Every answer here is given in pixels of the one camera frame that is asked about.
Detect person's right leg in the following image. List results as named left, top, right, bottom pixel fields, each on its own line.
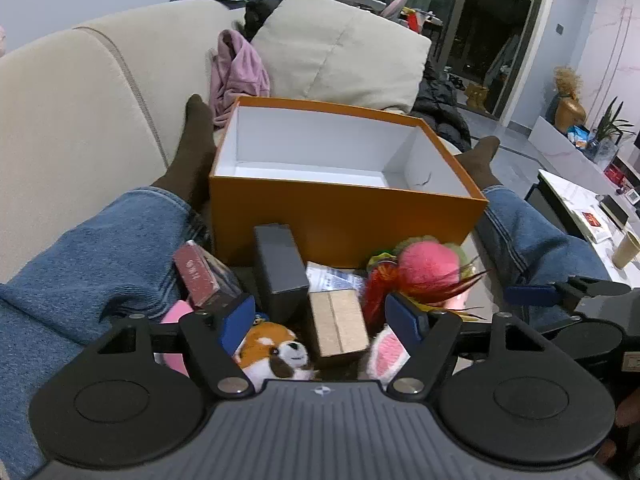
left=452, top=135, right=632, bottom=333

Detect pink haired doll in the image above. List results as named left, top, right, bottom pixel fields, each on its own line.
left=362, top=236, right=491, bottom=322

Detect glass balcony door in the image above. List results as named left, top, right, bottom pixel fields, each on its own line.
left=365, top=0, right=556, bottom=117

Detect dark grey box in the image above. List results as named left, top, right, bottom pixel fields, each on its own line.
left=252, top=223, right=311, bottom=326

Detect black box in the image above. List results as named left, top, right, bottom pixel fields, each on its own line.
left=598, top=195, right=630, bottom=225

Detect pink soft item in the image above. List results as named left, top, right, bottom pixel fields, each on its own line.
left=152, top=300, right=193, bottom=378

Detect person's left leg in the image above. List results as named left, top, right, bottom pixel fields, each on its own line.
left=0, top=94, right=221, bottom=480

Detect orange cardboard box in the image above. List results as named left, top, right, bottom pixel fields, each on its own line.
left=208, top=95, right=489, bottom=270

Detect pink garment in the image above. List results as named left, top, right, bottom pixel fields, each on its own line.
left=209, top=29, right=272, bottom=130

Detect black jacket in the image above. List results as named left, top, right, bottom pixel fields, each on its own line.
left=410, top=60, right=473, bottom=153

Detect white low cabinet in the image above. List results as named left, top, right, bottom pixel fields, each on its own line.
left=528, top=116, right=640, bottom=201

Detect small brown cardboard box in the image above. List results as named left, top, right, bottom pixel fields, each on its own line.
left=306, top=290, right=371, bottom=368

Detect red card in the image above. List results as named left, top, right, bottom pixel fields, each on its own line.
left=580, top=211, right=612, bottom=241

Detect red rectangular box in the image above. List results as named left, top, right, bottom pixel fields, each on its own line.
left=172, top=240, right=243, bottom=309

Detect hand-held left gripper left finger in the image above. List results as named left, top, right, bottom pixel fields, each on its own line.
left=96, top=294, right=257, bottom=397

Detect red panda plush toy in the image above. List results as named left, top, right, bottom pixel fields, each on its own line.
left=232, top=322, right=318, bottom=393

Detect white coffee table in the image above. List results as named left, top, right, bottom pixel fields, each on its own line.
left=525, top=169, right=640, bottom=286

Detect white crochet bunny plush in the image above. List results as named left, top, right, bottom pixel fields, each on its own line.
left=357, top=325, right=412, bottom=381

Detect brown boots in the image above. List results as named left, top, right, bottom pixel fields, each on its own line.
left=465, top=84, right=490, bottom=112

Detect beige sofa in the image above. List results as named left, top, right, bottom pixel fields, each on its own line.
left=0, top=0, right=253, bottom=286

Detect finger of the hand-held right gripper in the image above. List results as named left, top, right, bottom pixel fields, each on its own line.
left=505, top=276, right=632, bottom=311

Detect beige cushion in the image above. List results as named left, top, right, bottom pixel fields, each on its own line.
left=250, top=0, right=433, bottom=113

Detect printed plastic packet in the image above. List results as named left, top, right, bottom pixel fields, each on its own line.
left=305, top=261, right=368, bottom=293

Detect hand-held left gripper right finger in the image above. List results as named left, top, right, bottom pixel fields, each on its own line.
left=385, top=292, right=548, bottom=398

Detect black cloth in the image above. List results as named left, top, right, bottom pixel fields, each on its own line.
left=244, top=0, right=282, bottom=42

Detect golden vase with dried flowers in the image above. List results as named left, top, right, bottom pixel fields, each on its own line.
left=554, top=67, right=587, bottom=131

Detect person's right hand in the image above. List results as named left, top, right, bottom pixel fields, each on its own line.
left=597, top=387, right=640, bottom=466

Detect green potted plant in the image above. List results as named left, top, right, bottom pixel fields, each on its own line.
left=590, top=97, right=635, bottom=158

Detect person's leg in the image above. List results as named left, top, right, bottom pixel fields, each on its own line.
left=452, top=135, right=632, bottom=333
left=0, top=94, right=221, bottom=480

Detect paper cup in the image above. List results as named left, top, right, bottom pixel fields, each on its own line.
left=611, top=231, right=640, bottom=270

